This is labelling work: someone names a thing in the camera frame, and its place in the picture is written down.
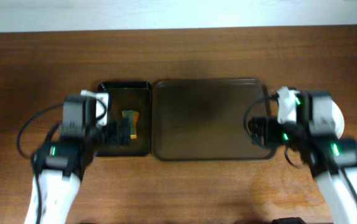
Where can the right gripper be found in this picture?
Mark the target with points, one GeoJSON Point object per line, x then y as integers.
{"type": "Point", "coordinates": [258, 131]}

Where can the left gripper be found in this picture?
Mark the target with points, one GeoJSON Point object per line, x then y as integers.
{"type": "Point", "coordinates": [119, 132]}

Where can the green and orange sponge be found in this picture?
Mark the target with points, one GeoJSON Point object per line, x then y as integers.
{"type": "Point", "coordinates": [133, 117]}

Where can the white plate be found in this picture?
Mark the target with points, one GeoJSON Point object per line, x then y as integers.
{"type": "Point", "coordinates": [338, 119]}

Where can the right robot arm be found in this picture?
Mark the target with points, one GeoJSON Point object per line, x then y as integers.
{"type": "Point", "coordinates": [310, 123]}

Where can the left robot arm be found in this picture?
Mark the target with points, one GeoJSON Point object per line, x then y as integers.
{"type": "Point", "coordinates": [69, 147]}

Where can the small black tray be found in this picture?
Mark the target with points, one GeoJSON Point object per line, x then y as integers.
{"type": "Point", "coordinates": [129, 95]}

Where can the brown plastic serving tray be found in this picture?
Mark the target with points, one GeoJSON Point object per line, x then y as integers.
{"type": "Point", "coordinates": [202, 120]}

